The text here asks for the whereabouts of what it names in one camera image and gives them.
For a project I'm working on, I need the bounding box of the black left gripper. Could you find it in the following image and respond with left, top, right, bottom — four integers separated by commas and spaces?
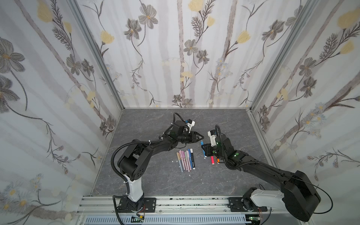
177, 131, 205, 143

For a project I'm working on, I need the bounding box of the light blue marker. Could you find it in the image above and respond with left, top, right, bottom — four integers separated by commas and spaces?
201, 141, 207, 158

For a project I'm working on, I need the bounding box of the black marker white cap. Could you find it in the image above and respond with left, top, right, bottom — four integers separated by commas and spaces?
190, 148, 196, 170

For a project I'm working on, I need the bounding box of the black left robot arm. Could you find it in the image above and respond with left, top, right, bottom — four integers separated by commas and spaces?
111, 120, 204, 212

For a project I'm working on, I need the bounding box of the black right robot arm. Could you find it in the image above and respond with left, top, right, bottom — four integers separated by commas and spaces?
201, 134, 321, 222

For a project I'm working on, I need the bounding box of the beige cap blue pen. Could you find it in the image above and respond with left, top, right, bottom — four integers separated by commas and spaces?
176, 152, 183, 172

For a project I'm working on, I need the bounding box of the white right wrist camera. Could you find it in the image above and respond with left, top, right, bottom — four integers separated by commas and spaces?
208, 130, 217, 147

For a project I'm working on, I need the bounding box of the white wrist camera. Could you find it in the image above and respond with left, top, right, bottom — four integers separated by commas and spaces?
208, 130, 217, 147
185, 119, 195, 133

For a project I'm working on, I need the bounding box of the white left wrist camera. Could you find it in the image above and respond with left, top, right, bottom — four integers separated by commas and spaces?
185, 119, 195, 133

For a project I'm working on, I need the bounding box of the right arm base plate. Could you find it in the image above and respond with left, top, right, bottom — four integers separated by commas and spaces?
228, 197, 268, 212

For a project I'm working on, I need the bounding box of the black corrugated left cable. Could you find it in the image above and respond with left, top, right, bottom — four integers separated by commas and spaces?
110, 139, 164, 225

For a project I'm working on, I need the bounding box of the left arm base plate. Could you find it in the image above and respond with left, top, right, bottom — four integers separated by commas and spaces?
116, 197, 157, 213

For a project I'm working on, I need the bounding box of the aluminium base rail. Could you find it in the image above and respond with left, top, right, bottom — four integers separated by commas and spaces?
76, 195, 291, 216

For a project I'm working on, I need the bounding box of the white vented cable duct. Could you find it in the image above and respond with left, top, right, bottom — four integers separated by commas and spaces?
84, 215, 251, 225

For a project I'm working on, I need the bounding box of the aluminium corner post left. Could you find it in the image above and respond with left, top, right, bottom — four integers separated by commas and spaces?
67, 0, 125, 112

